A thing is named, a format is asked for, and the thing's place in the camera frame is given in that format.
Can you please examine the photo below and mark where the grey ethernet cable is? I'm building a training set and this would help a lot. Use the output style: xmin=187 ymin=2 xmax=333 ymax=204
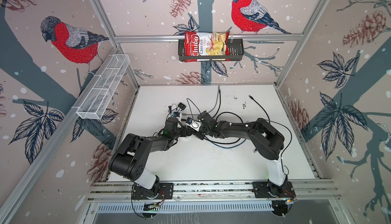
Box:
xmin=182 ymin=85 xmax=221 ymax=117

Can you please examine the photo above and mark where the black wire wall basket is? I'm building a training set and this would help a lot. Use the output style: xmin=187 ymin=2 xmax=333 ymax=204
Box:
xmin=178 ymin=39 xmax=244 ymax=63

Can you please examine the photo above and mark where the red cassava chips bag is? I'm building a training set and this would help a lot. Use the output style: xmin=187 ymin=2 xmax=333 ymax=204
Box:
xmin=184 ymin=31 xmax=230 ymax=63

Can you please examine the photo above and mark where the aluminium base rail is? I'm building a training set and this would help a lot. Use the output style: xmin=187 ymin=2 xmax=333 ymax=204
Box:
xmin=86 ymin=179 xmax=342 ymax=203

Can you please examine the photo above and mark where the black cable gold green plug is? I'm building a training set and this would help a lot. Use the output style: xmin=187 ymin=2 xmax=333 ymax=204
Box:
xmin=204 ymin=111 xmax=246 ymax=149

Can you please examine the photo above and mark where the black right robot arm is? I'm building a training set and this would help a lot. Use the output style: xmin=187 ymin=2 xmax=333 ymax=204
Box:
xmin=190 ymin=112 xmax=287 ymax=187

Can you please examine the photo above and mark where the black adapter with cord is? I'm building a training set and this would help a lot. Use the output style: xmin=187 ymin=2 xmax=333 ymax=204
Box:
xmin=168 ymin=102 xmax=186 ymax=114

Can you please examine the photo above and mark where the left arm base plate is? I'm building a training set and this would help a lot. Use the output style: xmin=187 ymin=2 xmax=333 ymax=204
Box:
xmin=131 ymin=182 xmax=174 ymax=200

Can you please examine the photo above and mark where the white mesh wall shelf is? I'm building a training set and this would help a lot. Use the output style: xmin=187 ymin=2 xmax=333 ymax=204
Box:
xmin=76 ymin=54 xmax=130 ymax=120

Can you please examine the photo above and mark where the white network switch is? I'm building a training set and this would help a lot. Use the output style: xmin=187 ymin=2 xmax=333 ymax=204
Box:
xmin=173 ymin=111 xmax=186 ymax=122

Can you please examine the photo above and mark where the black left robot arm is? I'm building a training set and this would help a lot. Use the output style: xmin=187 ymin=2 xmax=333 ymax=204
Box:
xmin=108 ymin=118 xmax=196 ymax=195

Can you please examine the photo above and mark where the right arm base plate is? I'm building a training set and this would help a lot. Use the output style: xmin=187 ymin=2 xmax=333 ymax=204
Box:
xmin=252 ymin=180 xmax=296 ymax=199

